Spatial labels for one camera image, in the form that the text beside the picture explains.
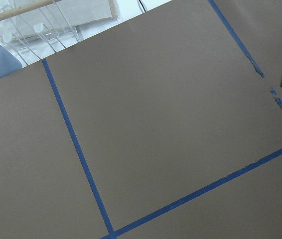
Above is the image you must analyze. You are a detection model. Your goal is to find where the grey cardboard sheet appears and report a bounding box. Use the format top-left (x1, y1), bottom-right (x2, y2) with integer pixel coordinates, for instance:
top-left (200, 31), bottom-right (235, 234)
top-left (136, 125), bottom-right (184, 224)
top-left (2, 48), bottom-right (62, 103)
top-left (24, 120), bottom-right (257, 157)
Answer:
top-left (12, 0), bottom-right (118, 37)

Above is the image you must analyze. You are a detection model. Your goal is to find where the wooden rod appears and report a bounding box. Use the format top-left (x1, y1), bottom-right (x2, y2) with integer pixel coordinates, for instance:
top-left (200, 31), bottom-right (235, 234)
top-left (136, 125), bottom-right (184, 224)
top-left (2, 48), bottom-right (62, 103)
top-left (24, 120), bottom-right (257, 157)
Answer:
top-left (0, 0), bottom-right (57, 21)

